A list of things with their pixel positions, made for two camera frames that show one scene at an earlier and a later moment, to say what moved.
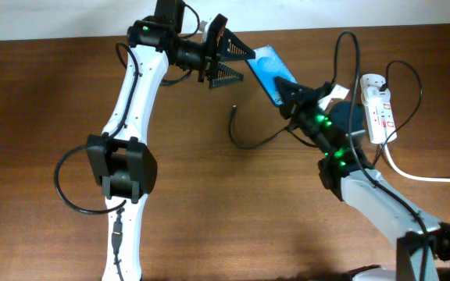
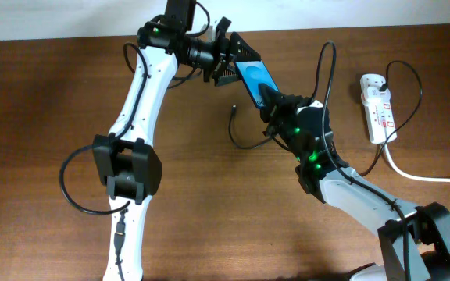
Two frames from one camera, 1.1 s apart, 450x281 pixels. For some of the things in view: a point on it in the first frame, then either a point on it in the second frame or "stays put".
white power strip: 380,119 stays put
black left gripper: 210,59 stays put
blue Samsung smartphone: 268,65 → 254,73
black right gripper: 301,108 → 281,108
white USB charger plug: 374,94 stays put
